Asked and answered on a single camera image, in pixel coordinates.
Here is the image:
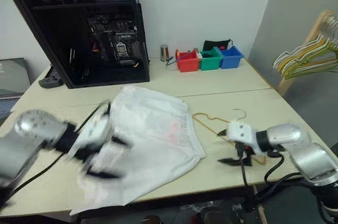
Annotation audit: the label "black handheld controller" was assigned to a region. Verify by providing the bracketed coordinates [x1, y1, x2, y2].
[38, 66, 64, 89]

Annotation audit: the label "yellow-green wire hanger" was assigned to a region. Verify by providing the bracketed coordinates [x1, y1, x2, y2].
[280, 44, 338, 80]

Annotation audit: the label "yellow wire hanger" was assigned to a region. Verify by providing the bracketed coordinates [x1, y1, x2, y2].
[192, 108, 267, 165]

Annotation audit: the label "silver metal cup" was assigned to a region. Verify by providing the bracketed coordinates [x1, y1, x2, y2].
[159, 44, 170, 63]

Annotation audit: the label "white shorts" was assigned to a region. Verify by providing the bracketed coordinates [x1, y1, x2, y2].
[70, 85, 207, 217]

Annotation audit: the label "silver wire hanger bunch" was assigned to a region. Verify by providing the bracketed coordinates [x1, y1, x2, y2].
[320, 14, 338, 41]

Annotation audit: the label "green plastic bin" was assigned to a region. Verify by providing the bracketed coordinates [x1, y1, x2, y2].
[199, 46, 223, 71]

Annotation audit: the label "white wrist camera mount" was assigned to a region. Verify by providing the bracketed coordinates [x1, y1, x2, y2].
[65, 102, 114, 162]
[227, 122, 267, 154]

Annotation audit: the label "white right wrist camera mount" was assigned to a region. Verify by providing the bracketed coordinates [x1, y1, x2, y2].
[227, 122, 267, 154]

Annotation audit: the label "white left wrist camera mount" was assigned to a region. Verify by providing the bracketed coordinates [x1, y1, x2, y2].
[65, 102, 114, 162]

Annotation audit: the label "blue cable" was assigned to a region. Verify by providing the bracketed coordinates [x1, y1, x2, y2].
[165, 51, 196, 66]

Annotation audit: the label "blue plastic bin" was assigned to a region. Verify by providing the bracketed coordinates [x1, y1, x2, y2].
[218, 45, 245, 70]

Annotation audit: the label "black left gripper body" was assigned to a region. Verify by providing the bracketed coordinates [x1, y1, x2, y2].
[72, 136, 117, 170]

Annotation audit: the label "white wire hanger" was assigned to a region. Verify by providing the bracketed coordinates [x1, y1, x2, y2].
[276, 49, 338, 76]
[273, 38, 338, 68]

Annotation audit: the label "black fabric pouch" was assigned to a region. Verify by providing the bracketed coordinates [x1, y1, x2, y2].
[202, 39, 234, 52]

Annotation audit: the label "dark rounded shape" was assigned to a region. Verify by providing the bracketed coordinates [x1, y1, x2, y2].
[196, 206, 228, 224]
[142, 214, 161, 224]

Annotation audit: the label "black open computer case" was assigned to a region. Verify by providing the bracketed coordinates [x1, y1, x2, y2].
[1, 0, 151, 89]

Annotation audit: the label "hangers on wooden rack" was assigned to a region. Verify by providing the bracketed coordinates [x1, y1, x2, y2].
[276, 10, 338, 97]

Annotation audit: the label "red plastic bin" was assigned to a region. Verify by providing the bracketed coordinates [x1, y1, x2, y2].
[175, 48, 202, 73]

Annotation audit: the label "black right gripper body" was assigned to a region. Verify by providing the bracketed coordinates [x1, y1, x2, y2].
[234, 141, 256, 167]

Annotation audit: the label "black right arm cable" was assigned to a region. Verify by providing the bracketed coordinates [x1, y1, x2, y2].
[239, 152, 307, 211]

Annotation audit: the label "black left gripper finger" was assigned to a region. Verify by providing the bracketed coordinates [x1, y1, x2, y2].
[110, 134, 134, 148]
[84, 170, 126, 180]

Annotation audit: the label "grey open laptop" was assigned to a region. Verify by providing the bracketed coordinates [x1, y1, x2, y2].
[0, 57, 31, 127]

